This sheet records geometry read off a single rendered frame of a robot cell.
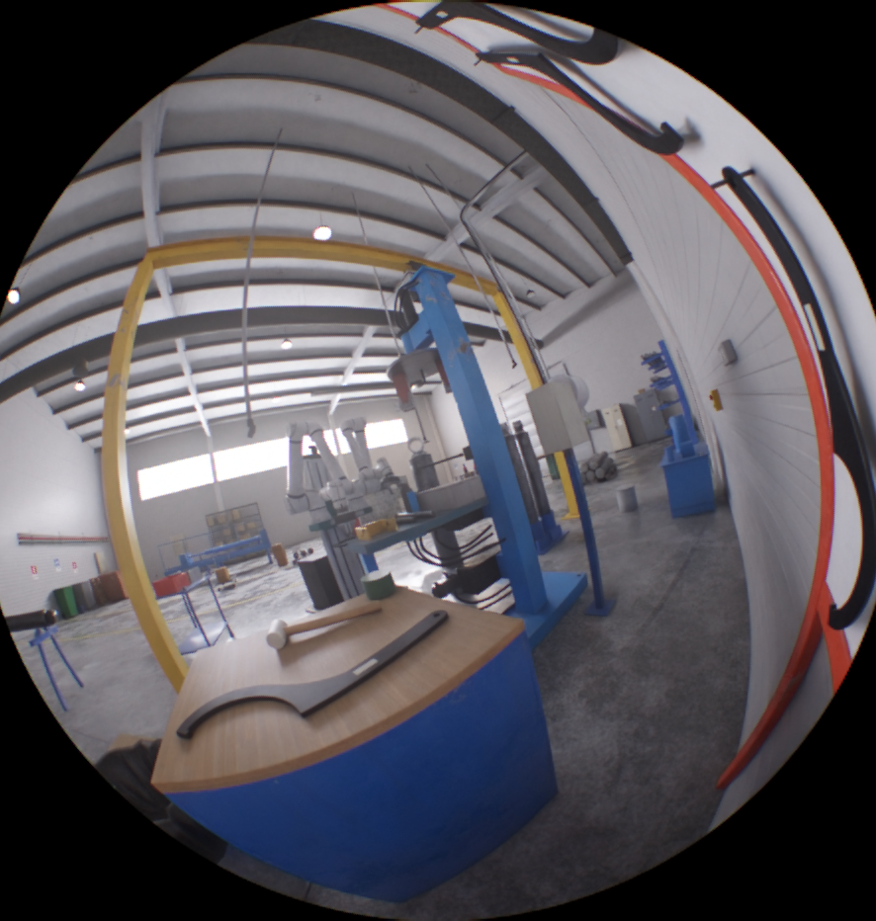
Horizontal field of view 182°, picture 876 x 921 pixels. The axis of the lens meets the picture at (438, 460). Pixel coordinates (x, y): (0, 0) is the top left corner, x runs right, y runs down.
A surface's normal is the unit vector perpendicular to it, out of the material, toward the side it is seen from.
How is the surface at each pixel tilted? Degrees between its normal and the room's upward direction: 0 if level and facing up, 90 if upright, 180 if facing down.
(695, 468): 90
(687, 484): 90
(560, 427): 90
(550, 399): 90
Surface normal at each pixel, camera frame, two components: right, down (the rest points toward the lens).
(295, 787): 0.57, -0.22
